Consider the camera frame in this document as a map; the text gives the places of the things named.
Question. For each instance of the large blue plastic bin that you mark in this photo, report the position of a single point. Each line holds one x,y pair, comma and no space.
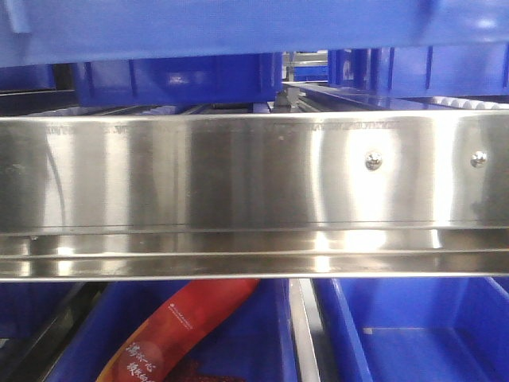
57,32

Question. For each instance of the rear left blue bin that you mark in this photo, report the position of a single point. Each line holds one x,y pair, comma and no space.
246,78

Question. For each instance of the lower middle blue bin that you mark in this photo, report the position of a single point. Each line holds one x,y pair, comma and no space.
253,344

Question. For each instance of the lower right blue bin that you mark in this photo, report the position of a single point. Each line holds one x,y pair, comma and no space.
416,329

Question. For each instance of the rear right blue bin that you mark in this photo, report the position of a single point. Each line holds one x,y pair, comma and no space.
414,72

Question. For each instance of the lower left blue bin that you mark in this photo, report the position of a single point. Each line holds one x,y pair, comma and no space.
26,306

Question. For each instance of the steel shelf divider bar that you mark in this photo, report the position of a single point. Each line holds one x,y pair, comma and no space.
312,346

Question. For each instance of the red snack packet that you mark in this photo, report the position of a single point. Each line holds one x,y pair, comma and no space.
175,327

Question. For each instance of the white roller track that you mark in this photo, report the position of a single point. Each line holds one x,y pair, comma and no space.
466,104

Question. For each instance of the black left divider bar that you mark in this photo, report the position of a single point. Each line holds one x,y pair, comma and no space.
33,358

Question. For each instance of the stainless steel shelf rail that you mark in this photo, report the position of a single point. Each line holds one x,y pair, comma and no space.
216,196

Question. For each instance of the left rail screw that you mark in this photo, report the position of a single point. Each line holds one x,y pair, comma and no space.
373,160

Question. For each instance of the rail screw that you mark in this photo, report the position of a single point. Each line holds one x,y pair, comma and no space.
479,159
373,160

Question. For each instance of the right rail screw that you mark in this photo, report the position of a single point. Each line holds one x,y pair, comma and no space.
479,159

